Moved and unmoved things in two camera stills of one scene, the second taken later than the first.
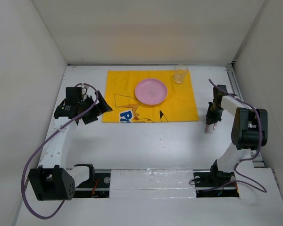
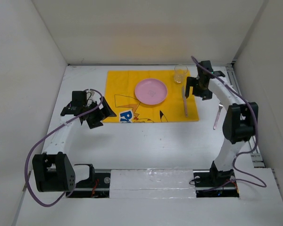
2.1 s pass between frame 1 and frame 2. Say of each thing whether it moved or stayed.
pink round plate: stayed
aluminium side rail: stayed
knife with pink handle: moved
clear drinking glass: stayed
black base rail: stayed
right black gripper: moved
